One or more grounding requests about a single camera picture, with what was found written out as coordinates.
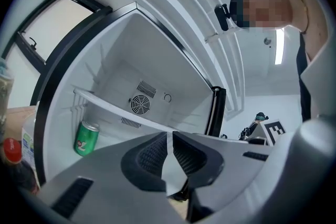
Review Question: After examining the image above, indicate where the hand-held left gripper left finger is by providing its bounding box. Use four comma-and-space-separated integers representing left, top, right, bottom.
39, 131, 184, 224

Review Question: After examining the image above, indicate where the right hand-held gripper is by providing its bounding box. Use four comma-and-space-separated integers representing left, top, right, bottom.
246, 118, 287, 146

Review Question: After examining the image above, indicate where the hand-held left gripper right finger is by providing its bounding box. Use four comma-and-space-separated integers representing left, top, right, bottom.
172, 131, 274, 224

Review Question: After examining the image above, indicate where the white fridge shelf rack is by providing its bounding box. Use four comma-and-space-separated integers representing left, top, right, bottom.
72, 87, 184, 137

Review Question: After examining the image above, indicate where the person's black shirt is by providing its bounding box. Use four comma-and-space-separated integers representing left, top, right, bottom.
296, 34, 312, 123

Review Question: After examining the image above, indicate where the round fan grille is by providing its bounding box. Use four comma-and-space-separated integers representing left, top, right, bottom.
130, 94, 151, 115

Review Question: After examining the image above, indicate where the green soda can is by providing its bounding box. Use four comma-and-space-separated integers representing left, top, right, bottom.
73, 120, 100, 157

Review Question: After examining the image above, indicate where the white ceiling pipe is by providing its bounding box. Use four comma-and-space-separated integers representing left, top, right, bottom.
125, 0, 237, 120
146, 0, 243, 119
167, 0, 247, 116

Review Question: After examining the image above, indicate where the ceiling strip light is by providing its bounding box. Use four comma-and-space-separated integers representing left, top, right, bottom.
274, 28, 285, 66

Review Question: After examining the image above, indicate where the clear bottle with green label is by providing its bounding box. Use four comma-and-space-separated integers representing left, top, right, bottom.
20, 110, 40, 174

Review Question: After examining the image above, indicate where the person's head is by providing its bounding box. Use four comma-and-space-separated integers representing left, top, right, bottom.
230, 0, 310, 35

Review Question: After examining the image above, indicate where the light wooden table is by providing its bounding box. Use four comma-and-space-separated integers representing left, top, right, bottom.
6, 106, 37, 140

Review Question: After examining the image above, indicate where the cola bottle with red cap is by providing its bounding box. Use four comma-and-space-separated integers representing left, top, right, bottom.
2, 137, 40, 196

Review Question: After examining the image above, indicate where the white thermos flask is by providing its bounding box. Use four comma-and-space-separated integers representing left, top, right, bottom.
0, 57, 14, 140

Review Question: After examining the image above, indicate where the white pipe bracket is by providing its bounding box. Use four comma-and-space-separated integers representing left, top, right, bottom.
204, 25, 246, 44

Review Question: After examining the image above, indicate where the black neck cord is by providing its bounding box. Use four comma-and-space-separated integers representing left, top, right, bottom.
295, 0, 309, 35

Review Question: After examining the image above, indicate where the black head camera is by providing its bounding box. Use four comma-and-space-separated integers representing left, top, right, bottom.
214, 0, 250, 32

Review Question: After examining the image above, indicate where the black framed window with handle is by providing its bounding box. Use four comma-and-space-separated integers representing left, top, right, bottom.
1, 0, 113, 74

